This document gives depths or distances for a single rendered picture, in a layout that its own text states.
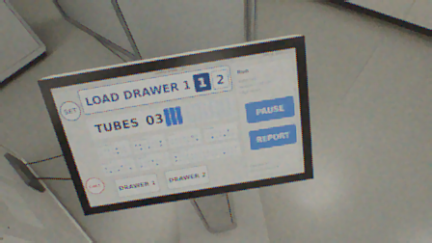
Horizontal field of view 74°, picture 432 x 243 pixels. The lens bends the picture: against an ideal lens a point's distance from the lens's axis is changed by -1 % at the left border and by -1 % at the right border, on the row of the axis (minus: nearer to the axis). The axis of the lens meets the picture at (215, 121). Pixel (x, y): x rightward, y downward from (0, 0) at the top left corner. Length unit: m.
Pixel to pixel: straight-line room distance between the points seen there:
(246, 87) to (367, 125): 1.48
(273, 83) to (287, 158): 0.17
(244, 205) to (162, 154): 1.04
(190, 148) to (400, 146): 1.56
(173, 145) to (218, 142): 0.09
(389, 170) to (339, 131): 0.33
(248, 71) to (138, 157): 0.29
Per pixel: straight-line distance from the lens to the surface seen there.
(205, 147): 0.60
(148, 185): 0.66
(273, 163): 0.64
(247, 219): 1.59
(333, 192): 1.73
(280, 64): 0.58
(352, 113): 2.01
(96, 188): 0.69
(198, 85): 0.57
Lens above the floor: 1.59
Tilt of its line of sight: 58 degrees down
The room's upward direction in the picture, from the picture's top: 10 degrees counter-clockwise
